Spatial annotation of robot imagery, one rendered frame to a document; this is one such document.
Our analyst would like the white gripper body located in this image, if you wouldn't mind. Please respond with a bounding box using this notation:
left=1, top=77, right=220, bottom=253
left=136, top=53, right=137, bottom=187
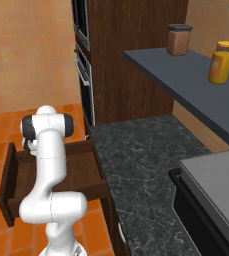
left=22, top=137, right=39, bottom=157

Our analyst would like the open brown wooden drawer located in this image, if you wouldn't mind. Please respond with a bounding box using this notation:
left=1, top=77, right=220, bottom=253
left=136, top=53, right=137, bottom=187
left=0, top=138, right=109, bottom=228

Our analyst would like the dark grey dining counter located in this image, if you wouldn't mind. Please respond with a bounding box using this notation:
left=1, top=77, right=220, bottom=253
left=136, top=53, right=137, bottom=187
left=123, top=47, right=229, bottom=155

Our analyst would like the brown base cupboard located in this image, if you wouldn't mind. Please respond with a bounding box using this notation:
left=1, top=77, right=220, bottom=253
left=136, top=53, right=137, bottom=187
left=100, top=194, right=131, bottom=256

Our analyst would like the tall brown wooden cabinet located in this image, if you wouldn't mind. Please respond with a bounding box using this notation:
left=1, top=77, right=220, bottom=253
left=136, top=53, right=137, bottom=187
left=85, top=0, right=189, bottom=127

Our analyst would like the black built-in microwave oven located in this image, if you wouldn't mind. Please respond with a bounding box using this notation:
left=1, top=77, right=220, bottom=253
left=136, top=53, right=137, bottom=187
left=71, top=0, right=91, bottom=52

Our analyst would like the brown jar with dark lid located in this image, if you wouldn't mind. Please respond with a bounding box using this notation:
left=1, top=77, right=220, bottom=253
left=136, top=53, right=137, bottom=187
left=166, top=23, right=194, bottom=57

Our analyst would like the grey and black stove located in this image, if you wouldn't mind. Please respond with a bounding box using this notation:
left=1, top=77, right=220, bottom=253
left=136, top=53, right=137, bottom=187
left=168, top=149, right=229, bottom=256

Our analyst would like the yellow jar with orange lid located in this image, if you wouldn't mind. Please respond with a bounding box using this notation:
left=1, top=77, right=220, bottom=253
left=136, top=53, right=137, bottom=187
left=207, top=40, right=229, bottom=85

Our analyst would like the black built-in wall oven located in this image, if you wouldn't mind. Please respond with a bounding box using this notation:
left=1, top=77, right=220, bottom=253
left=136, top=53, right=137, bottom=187
left=73, top=43, right=97, bottom=128

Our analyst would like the silver oven door handle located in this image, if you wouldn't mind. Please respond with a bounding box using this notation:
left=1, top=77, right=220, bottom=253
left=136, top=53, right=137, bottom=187
left=73, top=58, right=92, bottom=87

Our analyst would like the white cupboard handle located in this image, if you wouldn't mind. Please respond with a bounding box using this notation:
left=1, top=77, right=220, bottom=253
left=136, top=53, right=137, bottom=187
left=117, top=221, right=127, bottom=245

